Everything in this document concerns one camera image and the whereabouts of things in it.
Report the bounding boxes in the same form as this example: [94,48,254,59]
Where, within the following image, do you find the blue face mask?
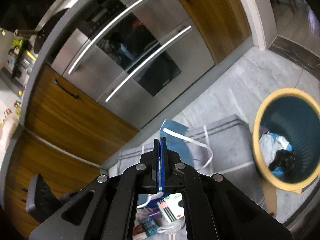
[137,119,214,209]

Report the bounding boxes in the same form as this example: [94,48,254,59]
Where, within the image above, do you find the black trash in bin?
[268,150,296,173]

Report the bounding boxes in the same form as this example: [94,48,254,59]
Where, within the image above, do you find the white crumpled trash in bin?
[259,132,292,166]

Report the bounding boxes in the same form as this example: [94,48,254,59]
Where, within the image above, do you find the white striped medicine box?
[157,193,184,223]

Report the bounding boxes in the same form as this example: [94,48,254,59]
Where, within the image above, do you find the teal blister pack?
[141,217,159,237]

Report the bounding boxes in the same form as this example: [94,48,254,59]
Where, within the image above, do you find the grey checked floor mat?
[117,114,276,240]

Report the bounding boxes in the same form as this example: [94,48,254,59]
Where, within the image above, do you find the lower wooden cabinet drawers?
[1,66,138,239]

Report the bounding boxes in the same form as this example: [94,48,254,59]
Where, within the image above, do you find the teal bin with yellow rim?
[252,88,319,215]

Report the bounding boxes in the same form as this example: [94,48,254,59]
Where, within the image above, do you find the stainless steel double oven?
[52,0,215,129]

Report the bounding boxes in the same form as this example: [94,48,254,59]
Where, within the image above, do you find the wooden cabinet door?
[179,0,252,64]

